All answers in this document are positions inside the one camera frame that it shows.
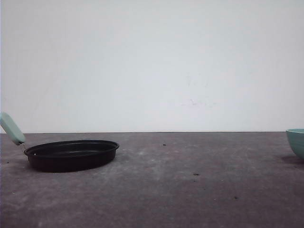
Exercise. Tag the teal green bowl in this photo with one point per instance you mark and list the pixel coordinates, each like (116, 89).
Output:
(296, 141)

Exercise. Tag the black frying pan green handle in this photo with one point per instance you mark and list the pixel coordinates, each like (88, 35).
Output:
(62, 156)

